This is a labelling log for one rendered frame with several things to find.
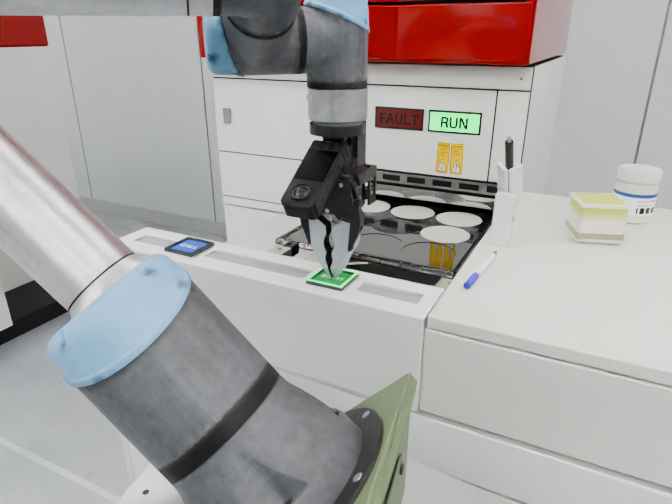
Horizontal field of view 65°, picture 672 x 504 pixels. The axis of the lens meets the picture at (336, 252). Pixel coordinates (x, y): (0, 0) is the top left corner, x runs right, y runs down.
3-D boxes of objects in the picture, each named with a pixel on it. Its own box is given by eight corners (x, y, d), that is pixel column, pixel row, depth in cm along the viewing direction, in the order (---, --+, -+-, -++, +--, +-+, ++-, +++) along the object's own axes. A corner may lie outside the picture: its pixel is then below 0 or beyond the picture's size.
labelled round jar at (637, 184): (608, 210, 102) (618, 161, 99) (650, 215, 99) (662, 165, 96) (607, 221, 96) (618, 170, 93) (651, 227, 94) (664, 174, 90)
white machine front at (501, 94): (228, 201, 157) (216, 58, 142) (510, 247, 123) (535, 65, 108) (221, 203, 155) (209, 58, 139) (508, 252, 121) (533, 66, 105)
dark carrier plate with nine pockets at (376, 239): (356, 197, 135) (356, 195, 135) (493, 217, 121) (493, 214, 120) (284, 241, 107) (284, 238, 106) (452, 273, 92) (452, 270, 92)
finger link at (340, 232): (366, 269, 77) (368, 208, 74) (349, 285, 72) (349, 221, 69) (347, 265, 78) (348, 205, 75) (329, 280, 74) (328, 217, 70)
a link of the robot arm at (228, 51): (200, -33, 53) (307, -30, 56) (201, 26, 64) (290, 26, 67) (209, 42, 53) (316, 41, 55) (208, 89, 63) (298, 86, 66)
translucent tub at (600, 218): (562, 228, 93) (569, 191, 90) (607, 230, 92) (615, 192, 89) (574, 244, 86) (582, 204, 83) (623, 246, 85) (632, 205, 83)
